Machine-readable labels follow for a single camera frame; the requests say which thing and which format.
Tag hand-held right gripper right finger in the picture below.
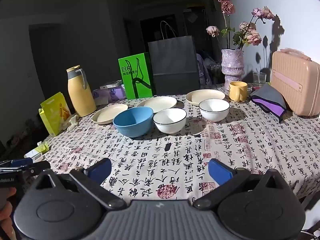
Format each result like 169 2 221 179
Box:
192 158 292 209

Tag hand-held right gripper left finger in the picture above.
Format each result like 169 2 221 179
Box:
34 158 127 210

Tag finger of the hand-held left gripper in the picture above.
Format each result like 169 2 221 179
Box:
0 158 33 168
25 160 51 177

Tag blue bowl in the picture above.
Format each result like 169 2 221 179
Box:
113 106 154 138

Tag white bowl black rim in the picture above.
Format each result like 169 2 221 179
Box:
199 99 230 122
153 108 187 134

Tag cream plate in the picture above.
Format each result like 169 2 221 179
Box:
136 96 177 113
185 89 226 107
91 104 129 125

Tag person's left hand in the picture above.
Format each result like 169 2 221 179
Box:
0 189 17 233

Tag small white tray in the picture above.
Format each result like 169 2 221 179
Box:
24 150 44 162

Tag green tissue pack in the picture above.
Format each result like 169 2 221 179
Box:
34 141 50 155

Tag calligraphy printed tablecloth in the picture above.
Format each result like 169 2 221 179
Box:
32 81 320 205

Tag yellow-green snack box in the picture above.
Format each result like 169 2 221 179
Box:
38 92 72 137

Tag purple tissue pack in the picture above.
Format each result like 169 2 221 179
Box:
92 89 110 104
107 86 126 100

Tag yellow thermos jug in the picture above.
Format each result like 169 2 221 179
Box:
66 65 97 117

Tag yellow mug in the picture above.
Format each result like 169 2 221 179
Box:
229 81 248 103

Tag grey purple cloth bag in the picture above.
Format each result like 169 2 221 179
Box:
250 83 287 123

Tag green paper bag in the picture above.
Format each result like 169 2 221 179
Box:
118 52 153 100

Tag clear drinking glass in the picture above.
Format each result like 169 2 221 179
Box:
252 72 267 88

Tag lavender cloth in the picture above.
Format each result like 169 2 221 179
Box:
196 52 213 85

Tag purple glass vase with flowers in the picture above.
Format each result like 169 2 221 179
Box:
221 49 245 90

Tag dark paper bag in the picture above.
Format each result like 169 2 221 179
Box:
148 21 200 96

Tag pink hard case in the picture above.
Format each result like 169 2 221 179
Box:
271 49 320 117

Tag dried pink roses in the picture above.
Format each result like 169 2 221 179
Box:
206 0 277 50

